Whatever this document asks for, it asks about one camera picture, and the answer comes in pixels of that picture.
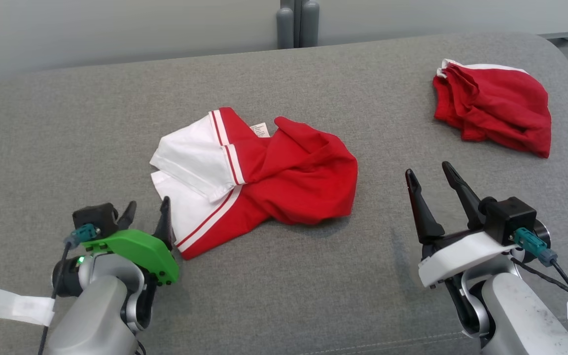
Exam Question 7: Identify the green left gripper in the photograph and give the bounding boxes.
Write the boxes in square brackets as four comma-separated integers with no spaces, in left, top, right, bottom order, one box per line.
[86,196,180,287]

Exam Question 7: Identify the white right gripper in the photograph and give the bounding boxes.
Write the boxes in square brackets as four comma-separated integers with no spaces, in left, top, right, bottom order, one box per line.
[405,161,518,289]

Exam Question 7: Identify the red shorts with white stripe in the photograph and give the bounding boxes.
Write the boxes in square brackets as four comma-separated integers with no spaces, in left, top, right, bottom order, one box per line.
[432,59,553,159]

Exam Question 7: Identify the red and white jersey shirt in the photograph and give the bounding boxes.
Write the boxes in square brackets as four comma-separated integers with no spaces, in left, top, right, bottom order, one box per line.
[149,106,359,261]

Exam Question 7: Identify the teal left camera connector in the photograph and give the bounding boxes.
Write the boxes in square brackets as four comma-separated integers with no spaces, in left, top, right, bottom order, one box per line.
[64,223,99,248]

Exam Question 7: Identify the teal camera connector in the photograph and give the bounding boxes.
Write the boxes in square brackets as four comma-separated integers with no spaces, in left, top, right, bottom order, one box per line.
[513,227,559,267]
[64,223,99,248]

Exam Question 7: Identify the teal right camera connector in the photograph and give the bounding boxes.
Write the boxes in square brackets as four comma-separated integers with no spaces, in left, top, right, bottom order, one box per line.
[513,227,559,267]

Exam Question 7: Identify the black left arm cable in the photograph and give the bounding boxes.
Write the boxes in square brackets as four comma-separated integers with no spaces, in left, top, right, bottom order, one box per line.
[36,242,75,355]

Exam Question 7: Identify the large white cable label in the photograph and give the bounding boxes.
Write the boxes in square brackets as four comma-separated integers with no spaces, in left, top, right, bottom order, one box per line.
[0,284,56,327]

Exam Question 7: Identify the grey metal partition post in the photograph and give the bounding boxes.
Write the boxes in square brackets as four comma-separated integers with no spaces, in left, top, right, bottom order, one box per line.
[276,0,320,49]

